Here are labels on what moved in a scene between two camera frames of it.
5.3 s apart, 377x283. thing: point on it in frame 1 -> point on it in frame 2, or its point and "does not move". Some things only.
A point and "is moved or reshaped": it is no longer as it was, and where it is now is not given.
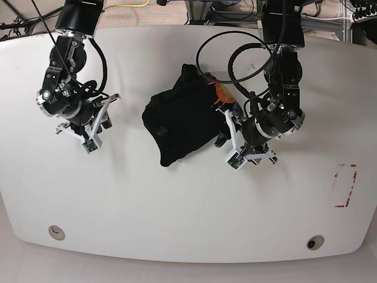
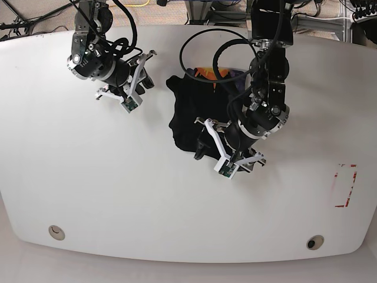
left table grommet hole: [56, 233] does not move
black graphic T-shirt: [184, 118] is moved or reshaped
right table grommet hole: [315, 242] does not move
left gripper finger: [108, 124] -> [145, 79]
